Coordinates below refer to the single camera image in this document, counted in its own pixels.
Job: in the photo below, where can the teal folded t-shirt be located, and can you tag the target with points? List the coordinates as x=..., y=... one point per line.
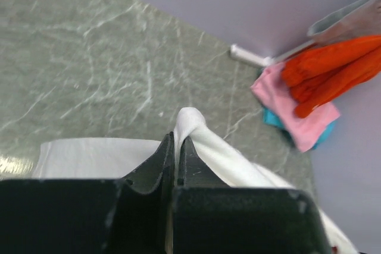
x=272, y=119

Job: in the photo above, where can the metal clothes rack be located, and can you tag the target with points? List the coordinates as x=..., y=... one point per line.
x=252, y=59

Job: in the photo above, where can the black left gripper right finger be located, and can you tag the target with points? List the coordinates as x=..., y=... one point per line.
x=196, y=218

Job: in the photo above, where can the beige canvas tote bag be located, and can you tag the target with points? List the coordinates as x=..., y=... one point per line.
x=361, y=18

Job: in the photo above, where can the white t-shirt with red print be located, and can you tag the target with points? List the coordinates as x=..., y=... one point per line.
x=260, y=211

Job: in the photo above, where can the orange t-shirt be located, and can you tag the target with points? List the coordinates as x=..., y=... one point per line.
x=318, y=76

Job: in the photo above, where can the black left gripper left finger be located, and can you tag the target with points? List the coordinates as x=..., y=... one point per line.
x=147, y=211

